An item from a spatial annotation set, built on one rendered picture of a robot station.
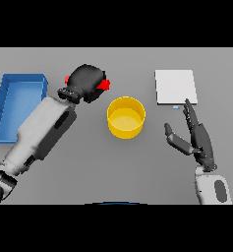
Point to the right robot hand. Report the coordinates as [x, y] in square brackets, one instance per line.
[200, 138]

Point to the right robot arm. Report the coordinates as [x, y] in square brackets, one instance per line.
[212, 190]

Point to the pale square scale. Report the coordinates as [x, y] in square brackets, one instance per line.
[175, 86]

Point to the blue tray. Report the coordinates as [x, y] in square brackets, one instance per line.
[17, 105]

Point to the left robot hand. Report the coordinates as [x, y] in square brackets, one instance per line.
[85, 82]

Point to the red beaker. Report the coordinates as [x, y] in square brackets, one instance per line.
[104, 84]

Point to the yellow bowl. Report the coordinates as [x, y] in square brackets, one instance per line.
[126, 118]

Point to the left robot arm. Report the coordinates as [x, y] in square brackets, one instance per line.
[39, 134]

